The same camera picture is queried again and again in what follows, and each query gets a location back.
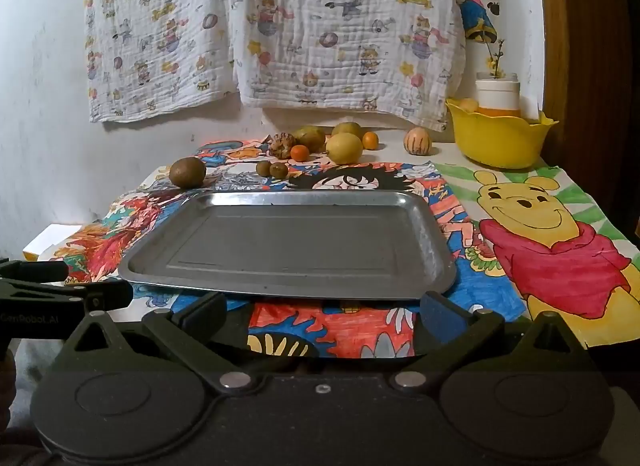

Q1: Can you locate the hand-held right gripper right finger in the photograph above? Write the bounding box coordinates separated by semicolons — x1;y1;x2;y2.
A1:
390;291;587;393

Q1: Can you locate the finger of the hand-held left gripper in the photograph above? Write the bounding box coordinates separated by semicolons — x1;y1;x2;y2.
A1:
30;280;135;315
0;259;70;287

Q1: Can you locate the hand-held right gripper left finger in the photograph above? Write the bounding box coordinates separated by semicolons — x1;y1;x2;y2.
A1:
61;291;257;395

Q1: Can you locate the metal tray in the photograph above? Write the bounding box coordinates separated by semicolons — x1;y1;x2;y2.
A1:
118;190;458;301

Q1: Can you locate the brown kiwi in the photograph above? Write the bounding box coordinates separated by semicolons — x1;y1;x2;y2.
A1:
168;157;207;189

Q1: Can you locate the pale striped melon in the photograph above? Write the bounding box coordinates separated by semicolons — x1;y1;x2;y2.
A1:
404;127;432;156

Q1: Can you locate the yellow lemon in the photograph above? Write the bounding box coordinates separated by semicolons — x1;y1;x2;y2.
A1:
325;132;364;165

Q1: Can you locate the white and yellow box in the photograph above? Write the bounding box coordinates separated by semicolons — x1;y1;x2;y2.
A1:
22;223;83;263

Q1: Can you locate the yellow bear drawing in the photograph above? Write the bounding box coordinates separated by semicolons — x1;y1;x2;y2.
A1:
432;162;640;350

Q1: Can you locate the black-haired cartoon boy drawing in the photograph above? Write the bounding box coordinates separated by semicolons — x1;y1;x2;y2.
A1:
170;161;526;361

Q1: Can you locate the cartoon faces drawing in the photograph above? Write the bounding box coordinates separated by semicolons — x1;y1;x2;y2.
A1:
192;135;333;169

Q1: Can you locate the yellow plastic bowl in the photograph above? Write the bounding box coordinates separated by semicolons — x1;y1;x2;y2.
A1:
445;98;560;170

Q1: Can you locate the white jar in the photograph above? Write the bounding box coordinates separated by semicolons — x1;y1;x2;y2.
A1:
475;73;521;115

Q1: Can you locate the twig with yellow buds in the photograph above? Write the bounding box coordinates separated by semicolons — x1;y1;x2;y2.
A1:
482;38;507;80

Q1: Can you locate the printed white muslin cloth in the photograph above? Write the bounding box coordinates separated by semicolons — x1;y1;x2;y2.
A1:
227;0;468;133
82;0;237;125

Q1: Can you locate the wooden door frame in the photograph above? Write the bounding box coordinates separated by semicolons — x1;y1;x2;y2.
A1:
535;0;640;207

